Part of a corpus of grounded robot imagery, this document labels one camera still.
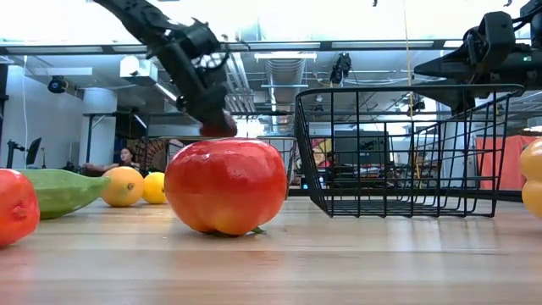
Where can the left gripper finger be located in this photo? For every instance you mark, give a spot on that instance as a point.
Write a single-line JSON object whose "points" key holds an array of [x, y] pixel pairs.
{"points": [[207, 106]]}

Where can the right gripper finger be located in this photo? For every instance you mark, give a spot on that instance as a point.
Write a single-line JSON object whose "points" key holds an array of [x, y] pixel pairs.
{"points": [[457, 99], [449, 68]]}

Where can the yellow lemon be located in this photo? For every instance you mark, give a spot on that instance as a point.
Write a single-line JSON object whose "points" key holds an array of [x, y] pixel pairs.
{"points": [[154, 188]]}

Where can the yellow bell pepper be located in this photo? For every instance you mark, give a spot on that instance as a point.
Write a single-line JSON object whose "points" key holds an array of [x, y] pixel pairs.
{"points": [[532, 178]]}

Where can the orange fruit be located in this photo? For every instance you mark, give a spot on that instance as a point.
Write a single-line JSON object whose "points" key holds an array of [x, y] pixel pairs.
{"points": [[123, 186]]}

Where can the green pepper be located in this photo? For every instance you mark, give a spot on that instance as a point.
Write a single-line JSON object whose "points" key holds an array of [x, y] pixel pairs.
{"points": [[59, 192]]}

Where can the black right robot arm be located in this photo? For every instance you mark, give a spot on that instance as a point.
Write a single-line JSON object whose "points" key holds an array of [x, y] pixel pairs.
{"points": [[535, 12]]}

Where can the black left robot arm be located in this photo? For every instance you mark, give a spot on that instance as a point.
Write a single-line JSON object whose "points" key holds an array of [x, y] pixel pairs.
{"points": [[127, 12]]}

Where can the white ceiling air unit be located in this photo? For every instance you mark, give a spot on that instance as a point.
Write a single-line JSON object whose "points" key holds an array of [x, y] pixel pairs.
{"points": [[137, 70]]}

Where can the orange partition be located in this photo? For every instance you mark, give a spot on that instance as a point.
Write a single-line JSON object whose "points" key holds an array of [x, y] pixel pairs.
{"points": [[508, 163]]}

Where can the person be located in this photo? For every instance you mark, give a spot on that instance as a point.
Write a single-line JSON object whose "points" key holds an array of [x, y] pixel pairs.
{"points": [[126, 157]]}

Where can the black hanging ceiling device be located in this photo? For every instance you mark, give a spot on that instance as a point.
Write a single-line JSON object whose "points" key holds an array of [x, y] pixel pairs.
{"points": [[341, 68]]}

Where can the large black screen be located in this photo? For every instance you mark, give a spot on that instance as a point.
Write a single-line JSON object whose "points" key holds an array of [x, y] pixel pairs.
{"points": [[360, 148]]}

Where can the colourful poster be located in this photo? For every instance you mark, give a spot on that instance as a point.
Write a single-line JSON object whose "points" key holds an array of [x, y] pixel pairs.
{"points": [[322, 152]]}

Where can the black ceiling spotlight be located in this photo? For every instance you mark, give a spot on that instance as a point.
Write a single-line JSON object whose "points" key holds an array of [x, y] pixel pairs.
{"points": [[57, 84]]}

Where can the black computer monitor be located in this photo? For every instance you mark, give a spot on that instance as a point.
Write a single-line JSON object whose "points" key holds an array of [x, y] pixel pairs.
{"points": [[33, 150]]}

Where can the black monitor stand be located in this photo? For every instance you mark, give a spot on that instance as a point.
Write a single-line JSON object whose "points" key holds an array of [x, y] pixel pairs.
{"points": [[10, 152]]}

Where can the orange carrot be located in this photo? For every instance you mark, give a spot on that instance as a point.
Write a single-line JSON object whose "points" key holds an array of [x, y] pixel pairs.
{"points": [[14, 207]]}

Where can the silver ceiling duct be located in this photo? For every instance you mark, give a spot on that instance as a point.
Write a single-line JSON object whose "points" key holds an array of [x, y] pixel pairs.
{"points": [[284, 93]]}

